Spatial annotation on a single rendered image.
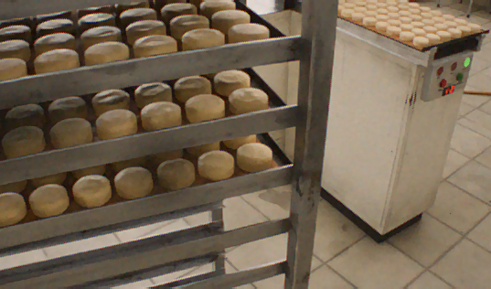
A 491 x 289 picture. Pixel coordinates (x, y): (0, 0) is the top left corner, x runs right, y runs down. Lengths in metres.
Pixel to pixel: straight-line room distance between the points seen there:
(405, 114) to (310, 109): 1.17
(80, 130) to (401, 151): 1.38
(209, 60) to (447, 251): 1.78
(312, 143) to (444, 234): 1.70
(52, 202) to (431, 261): 1.72
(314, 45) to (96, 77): 0.23
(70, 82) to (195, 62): 0.13
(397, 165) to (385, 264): 0.44
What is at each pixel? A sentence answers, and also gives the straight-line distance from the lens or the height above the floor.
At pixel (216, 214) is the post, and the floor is 0.64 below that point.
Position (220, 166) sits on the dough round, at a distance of 0.65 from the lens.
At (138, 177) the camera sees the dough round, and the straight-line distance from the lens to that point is 0.64.
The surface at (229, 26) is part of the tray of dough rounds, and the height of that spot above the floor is 1.23.
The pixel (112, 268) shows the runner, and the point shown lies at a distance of 0.67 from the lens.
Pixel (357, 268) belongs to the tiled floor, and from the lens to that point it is 2.00.
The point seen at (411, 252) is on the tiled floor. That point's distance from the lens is 2.12.
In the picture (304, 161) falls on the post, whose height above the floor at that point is 1.09.
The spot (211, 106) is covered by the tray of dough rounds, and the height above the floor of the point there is 1.15.
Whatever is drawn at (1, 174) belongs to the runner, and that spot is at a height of 1.14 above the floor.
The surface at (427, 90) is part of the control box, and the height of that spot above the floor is 0.74.
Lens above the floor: 1.43
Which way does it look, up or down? 33 degrees down
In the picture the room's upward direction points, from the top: straight up
